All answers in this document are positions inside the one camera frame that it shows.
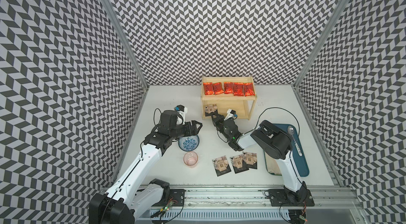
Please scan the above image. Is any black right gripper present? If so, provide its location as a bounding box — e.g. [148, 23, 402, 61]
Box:
[210, 111, 231, 141]

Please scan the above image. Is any black tea bag house print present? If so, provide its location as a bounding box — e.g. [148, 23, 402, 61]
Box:
[230, 154, 249, 174]
[243, 152, 258, 169]
[212, 156, 231, 176]
[204, 104, 218, 117]

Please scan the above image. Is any red tea bag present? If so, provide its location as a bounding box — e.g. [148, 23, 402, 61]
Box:
[233, 82, 245, 96]
[224, 82, 234, 94]
[244, 82, 255, 97]
[203, 82, 215, 96]
[213, 82, 224, 95]

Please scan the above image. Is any light wooden two-tier shelf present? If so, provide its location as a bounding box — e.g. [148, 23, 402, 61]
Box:
[201, 76, 258, 120]

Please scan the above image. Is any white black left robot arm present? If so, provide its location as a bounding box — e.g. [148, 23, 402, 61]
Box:
[88, 105, 203, 224]

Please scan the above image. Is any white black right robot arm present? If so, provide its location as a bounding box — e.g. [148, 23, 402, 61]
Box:
[206, 110, 308, 205]

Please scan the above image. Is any blue patterned ceramic bowl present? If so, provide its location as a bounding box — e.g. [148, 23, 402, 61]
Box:
[178, 135, 200, 152]

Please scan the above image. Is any pink translucent cup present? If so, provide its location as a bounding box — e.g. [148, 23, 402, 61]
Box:
[183, 151, 199, 168]

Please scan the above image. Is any teal tray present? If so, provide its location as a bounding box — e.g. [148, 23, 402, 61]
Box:
[275, 124, 310, 178]

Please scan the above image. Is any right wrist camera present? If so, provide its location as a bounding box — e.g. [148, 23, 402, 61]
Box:
[225, 109, 238, 120]

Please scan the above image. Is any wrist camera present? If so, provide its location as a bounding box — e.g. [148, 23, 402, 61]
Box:
[225, 109, 238, 120]
[174, 105, 188, 120]

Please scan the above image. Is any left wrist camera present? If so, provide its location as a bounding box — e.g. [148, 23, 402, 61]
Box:
[174, 105, 188, 120]

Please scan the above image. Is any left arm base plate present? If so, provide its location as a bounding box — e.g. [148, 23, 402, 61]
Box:
[152, 189, 186, 207]

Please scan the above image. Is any pink handled metal spoon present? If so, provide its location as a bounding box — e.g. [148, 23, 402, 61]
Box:
[288, 126, 302, 156]

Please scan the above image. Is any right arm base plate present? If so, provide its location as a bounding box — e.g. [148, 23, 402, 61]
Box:
[267, 189, 315, 207]

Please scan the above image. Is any aluminium mounting rail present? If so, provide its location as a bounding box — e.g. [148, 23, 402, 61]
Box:
[135, 186, 370, 224]

